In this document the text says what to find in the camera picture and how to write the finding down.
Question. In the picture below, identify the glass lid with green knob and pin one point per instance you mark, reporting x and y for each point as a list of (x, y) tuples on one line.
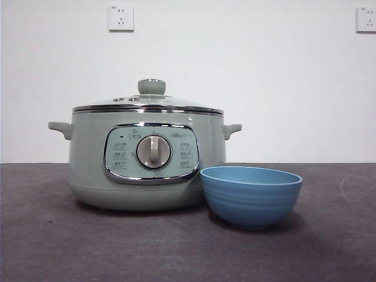
[(151, 86)]

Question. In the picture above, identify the pale green electric steamer pot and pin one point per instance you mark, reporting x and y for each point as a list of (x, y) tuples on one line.
[(88, 164)]

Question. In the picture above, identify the white wall socket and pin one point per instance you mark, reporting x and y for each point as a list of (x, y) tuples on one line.
[(121, 18), (366, 19)]

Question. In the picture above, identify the blue ribbed bowl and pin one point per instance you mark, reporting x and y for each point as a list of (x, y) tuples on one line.
[(251, 202)]

